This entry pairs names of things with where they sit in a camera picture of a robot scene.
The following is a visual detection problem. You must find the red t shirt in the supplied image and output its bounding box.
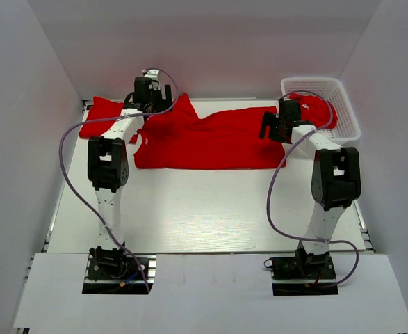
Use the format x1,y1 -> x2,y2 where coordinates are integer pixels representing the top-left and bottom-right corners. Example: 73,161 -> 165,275
133,94 -> 285,170
288,93 -> 338,129
79,96 -> 123,139

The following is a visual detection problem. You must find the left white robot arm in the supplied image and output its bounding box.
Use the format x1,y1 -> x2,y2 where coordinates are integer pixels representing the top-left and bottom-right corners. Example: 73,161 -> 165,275
88,70 -> 172,279

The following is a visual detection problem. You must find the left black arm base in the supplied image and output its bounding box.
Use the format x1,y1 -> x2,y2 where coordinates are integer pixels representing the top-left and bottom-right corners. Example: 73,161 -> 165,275
82,256 -> 156,295

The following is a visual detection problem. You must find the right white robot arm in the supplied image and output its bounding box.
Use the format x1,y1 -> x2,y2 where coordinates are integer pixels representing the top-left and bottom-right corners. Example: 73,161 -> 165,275
259,98 -> 361,280

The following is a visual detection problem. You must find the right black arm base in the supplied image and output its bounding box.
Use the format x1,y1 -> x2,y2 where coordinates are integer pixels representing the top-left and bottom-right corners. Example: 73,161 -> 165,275
263,257 -> 338,296

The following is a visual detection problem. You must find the red t shirt in basket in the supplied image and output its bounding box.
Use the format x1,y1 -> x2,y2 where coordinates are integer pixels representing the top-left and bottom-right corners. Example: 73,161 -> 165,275
288,93 -> 338,129

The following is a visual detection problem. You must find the folded red t shirt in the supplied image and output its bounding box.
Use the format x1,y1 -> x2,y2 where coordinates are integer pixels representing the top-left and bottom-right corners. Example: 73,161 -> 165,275
79,96 -> 123,139

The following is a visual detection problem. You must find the white plastic basket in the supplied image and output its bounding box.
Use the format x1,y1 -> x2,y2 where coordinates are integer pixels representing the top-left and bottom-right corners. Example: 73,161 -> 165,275
280,77 -> 361,145

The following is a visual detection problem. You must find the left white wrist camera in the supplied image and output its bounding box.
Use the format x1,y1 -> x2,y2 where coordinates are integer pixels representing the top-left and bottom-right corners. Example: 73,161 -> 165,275
142,69 -> 161,86

